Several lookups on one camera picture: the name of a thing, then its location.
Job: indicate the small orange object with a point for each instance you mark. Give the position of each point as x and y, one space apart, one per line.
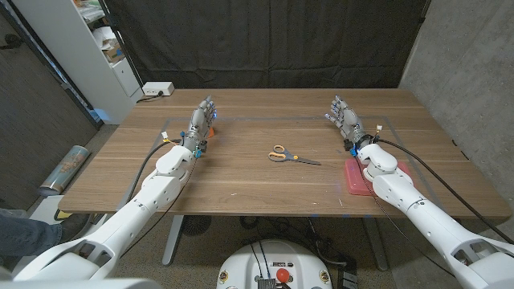
211 132

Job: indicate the black round floor device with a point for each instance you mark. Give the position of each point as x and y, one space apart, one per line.
196 225

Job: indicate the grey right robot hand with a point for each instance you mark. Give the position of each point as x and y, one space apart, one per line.
349 120

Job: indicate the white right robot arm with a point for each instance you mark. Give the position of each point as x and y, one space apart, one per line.
433 225

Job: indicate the white shelf cabinet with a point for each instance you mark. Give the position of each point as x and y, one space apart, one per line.
80 56

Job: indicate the red emergency stop button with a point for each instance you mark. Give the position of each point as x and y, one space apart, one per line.
283 275

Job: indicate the grey table leg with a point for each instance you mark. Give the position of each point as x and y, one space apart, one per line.
172 241
375 245

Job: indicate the pink plastic pencil case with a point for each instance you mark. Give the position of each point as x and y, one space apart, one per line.
355 180

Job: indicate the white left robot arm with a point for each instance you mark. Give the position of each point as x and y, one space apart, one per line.
132 216

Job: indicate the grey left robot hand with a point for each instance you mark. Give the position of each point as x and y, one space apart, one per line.
199 122

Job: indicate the cardboard box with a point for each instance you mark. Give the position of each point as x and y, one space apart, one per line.
113 53

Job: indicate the white power strip box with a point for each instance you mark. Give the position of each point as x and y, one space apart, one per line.
157 88

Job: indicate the dark shoe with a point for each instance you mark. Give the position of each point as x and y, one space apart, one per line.
76 225

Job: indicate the orange and grey scissors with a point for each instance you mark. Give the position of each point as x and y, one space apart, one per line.
295 157

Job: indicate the black power brick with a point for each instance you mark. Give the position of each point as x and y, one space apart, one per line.
348 277

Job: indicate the black curtain backdrop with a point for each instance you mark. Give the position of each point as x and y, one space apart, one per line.
265 40

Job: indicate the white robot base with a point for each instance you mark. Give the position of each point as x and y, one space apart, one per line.
245 265

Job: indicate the person leg in jeans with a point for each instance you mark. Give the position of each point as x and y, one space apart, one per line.
24 237

